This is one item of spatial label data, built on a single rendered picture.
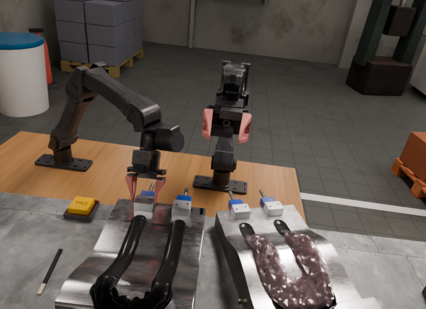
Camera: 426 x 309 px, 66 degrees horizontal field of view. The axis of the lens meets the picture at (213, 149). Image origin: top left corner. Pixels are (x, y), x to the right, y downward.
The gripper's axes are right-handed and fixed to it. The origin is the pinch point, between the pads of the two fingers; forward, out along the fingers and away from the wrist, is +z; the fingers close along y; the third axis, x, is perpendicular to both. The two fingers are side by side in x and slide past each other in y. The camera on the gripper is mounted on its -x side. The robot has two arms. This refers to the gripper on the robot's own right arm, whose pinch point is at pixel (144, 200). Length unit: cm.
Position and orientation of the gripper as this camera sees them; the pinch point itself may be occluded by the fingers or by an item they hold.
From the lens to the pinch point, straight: 96.9
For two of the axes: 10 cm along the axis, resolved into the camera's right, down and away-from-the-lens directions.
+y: 9.9, 1.1, -0.1
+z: -1.1, 9.9, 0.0
